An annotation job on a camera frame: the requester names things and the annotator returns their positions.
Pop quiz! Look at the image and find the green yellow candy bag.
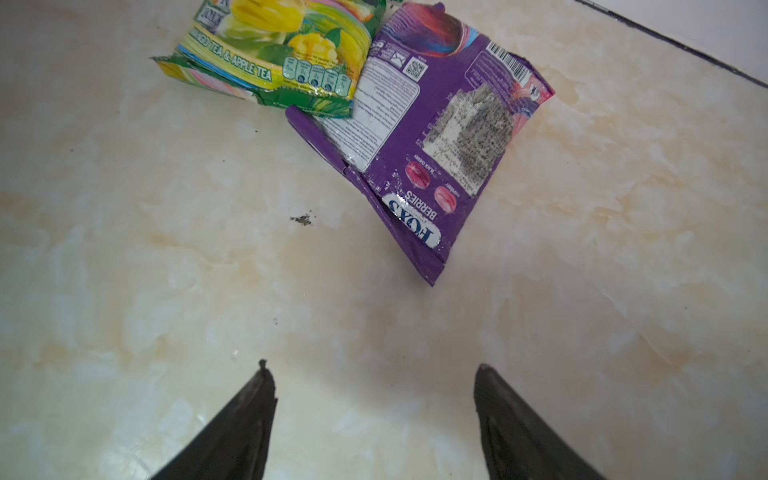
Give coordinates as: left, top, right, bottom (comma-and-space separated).
154, 0, 387, 118

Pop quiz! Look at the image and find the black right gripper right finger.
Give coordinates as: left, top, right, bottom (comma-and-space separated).
474, 364, 603, 479

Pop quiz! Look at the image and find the purple candy bag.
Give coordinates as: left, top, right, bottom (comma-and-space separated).
286, 3, 554, 284

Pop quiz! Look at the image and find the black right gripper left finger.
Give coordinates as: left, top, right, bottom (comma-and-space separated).
153, 359, 278, 480

